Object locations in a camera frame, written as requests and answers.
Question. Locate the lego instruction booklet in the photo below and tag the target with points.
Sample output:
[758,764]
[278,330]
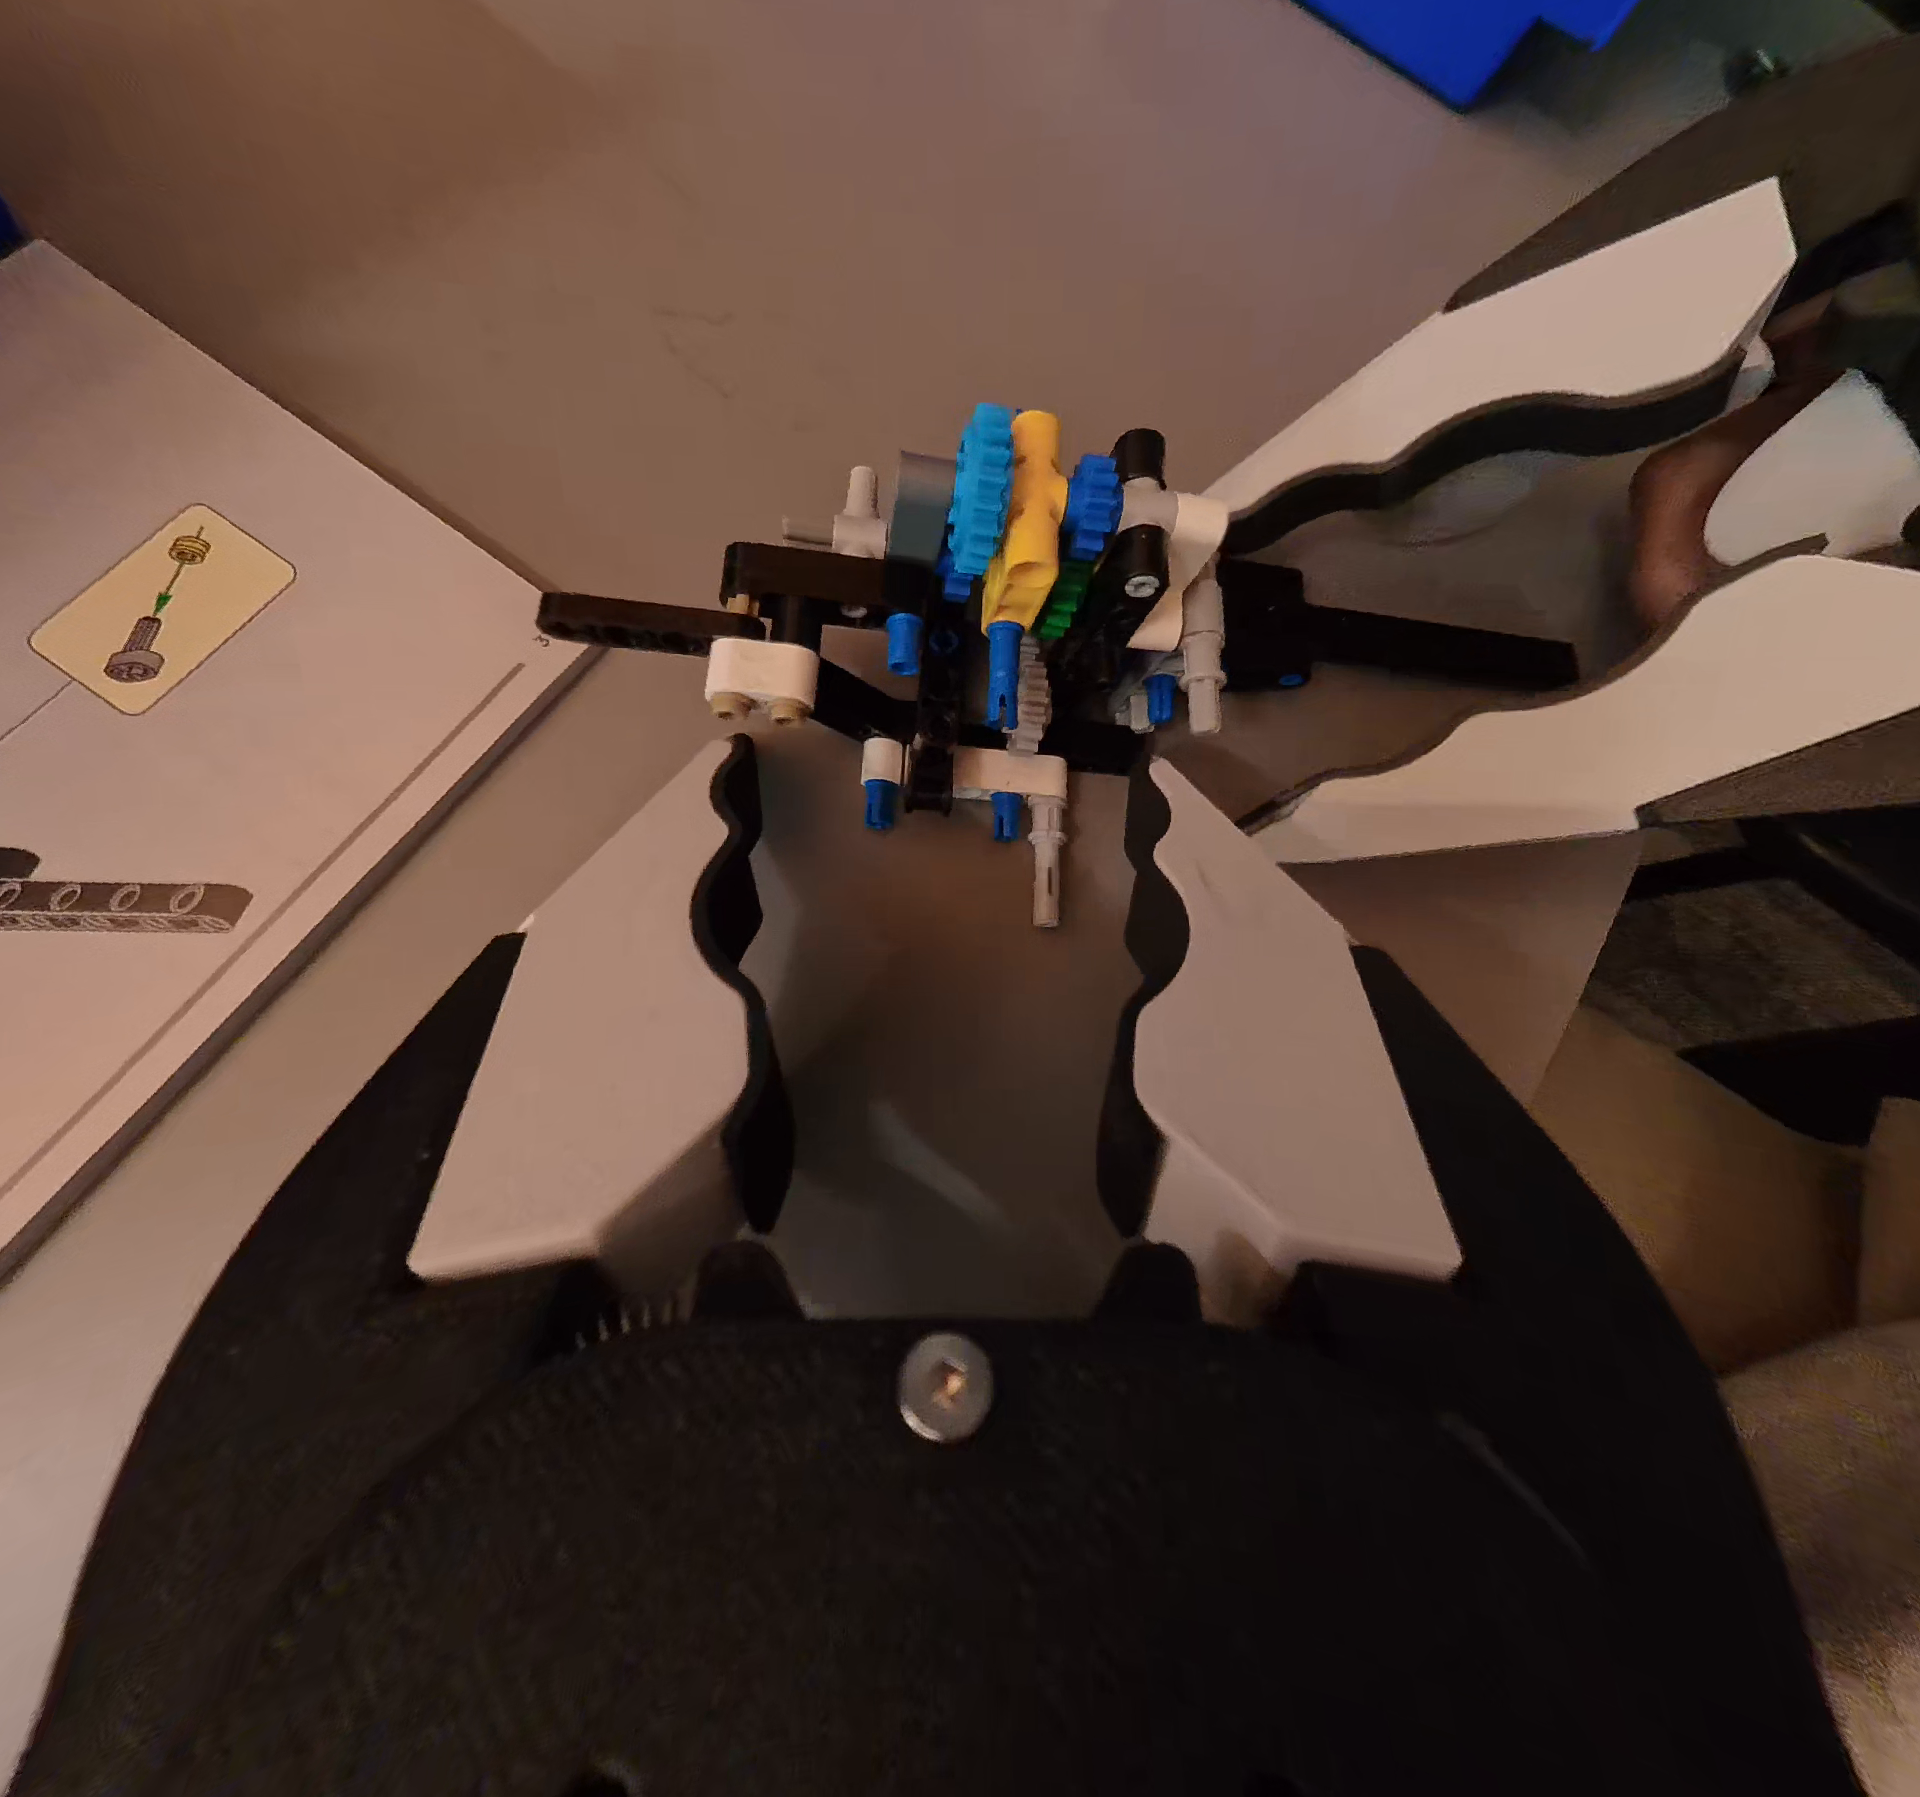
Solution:
[300,807]

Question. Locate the person's right hand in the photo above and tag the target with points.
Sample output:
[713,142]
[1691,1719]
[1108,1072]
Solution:
[1674,523]

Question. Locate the multicoloured lego gear assembly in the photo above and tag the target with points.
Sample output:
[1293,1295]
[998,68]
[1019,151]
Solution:
[1036,523]

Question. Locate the tan cardboard box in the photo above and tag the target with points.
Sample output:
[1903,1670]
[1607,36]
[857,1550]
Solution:
[1695,1197]

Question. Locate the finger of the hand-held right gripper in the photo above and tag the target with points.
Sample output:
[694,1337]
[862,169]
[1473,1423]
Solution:
[1575,313]
[1726,703]

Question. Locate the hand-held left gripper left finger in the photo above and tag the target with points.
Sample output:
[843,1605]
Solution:
[600,1077]

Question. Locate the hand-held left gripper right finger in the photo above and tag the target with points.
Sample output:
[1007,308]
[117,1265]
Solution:
[1275,1077]

